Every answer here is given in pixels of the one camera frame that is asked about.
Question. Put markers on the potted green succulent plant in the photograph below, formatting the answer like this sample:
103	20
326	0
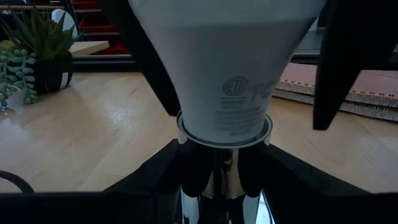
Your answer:
46	40

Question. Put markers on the white lightbulb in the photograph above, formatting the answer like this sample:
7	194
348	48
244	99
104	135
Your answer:
224	62

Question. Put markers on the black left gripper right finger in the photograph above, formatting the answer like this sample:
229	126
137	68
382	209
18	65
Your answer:
311	205

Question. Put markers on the chrome lamp socket base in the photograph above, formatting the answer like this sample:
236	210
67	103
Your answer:
231	183

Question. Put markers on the red storage rack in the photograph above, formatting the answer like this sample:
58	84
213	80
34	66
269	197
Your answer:
93	25

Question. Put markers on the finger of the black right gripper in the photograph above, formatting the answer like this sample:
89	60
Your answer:
149	68
348	46

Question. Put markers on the pink spiral notebook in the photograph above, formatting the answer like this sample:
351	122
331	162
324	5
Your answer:
379	87

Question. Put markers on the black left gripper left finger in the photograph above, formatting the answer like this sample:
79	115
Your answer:
93	208

